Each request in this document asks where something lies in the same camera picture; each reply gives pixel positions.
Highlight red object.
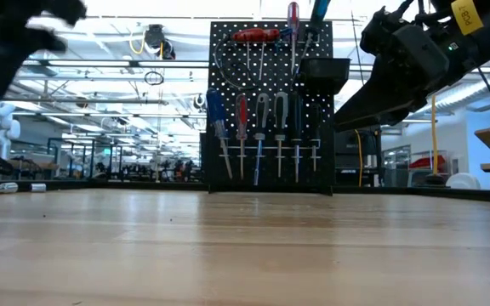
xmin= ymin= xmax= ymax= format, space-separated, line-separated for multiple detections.
xmin=408 ymin=155 xmax=447 ymax=172

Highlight red handled pliers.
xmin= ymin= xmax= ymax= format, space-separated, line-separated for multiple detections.
xmin=222 ymin=30 xmax=319 ymax=47

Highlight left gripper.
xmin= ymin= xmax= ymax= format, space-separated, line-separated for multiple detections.
xmin=0 ymin=0 xmax=88 ymax=101

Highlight black round hose base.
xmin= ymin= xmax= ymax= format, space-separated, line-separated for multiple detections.
xmin=423 ymin=173 xmax=447 ymax=188

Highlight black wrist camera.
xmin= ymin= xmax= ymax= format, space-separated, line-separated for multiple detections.
xmin=390 ymin=23 xmax=451 ymax=93

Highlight white round object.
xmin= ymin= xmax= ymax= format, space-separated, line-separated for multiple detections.
xmin=445 ymin=172 xmax=482 ymax=190

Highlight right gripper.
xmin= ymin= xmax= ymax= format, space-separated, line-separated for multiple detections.
xmin=333 ymin=5 xmax=430 ymax=133

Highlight yellow hanging hose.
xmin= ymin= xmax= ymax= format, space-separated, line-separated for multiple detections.
xmin=430 ymin=93 xmax=440 ymax=176

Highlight black cabinet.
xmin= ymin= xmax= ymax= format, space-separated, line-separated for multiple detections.
xmin=333 ymin=126 xmax=383 ymax=189

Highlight black plastic pegboard bin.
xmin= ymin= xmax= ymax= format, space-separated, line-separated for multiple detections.
xmin=298 ymin=57 xmax=352 ymax=96

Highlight thin yellow cable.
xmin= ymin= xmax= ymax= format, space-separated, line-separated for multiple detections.
xmin=353 ymin=128 xmax=365 ymax=188

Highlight black aluminium table frame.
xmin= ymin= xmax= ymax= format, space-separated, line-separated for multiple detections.
xmin=0 ymin=178 xmax=490 ymax=205

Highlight black perforated pegboard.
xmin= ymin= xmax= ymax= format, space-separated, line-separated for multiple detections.
xmin=204 ymin=20 xmax=335 ymax=197

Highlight chrome wire ring rack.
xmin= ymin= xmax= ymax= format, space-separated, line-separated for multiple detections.
xmin=217 ymin=136 xmax=323 ymax=161

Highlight blue-handled screwdriver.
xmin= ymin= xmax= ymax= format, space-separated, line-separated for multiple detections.
xmin=205 ymin=87 xmax=235 ymax=180

